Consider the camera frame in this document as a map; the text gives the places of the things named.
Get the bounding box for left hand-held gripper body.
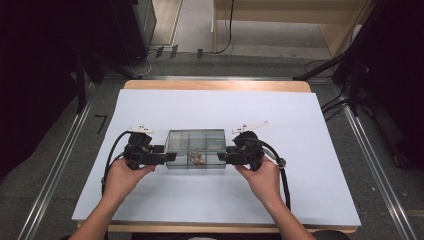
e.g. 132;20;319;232
122;124;157;171

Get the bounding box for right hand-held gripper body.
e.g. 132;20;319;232
231;121;270;172

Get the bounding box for pink bead bracelet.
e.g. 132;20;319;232
187;152;206;166

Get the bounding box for clear plastic compartment box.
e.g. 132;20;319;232
164;128;228;171

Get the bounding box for person's left hand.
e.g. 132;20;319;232
104;157;157;201

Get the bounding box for person's right hand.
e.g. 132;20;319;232
234;157;283;204

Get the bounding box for white table sheet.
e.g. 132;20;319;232
71;88;362;228

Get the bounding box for wooden table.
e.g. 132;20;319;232
76;79;358;234

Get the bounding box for person's dark clothing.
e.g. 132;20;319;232
59;229;352;240

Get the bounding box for black slanted stand bar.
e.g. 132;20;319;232
292;0;384;82

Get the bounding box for black cabinet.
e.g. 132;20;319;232
108;0;158;68

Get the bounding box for dark curtain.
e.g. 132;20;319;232
333;0;424;171
0;0;116;183

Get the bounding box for light wooden bench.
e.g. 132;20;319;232
211;0;379;58

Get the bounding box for left hand-held gripper cable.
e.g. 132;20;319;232
100;130;133;240

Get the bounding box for hand-held gripper cable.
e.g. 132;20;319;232
100;130;133;240
258;139;292;212

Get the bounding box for right hand-held gripper cable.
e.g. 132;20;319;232
258;139;292;212

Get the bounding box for white floor cable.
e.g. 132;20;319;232
128;49;158;78

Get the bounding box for metal floor rail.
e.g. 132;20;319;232
17;82;97;240
342;105;418;240

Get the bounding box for black upright stand post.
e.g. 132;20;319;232
74;49;88;115

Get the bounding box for black floor cables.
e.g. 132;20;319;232
303;58;351;122

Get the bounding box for black hanging cable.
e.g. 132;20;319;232
212;0;235;55

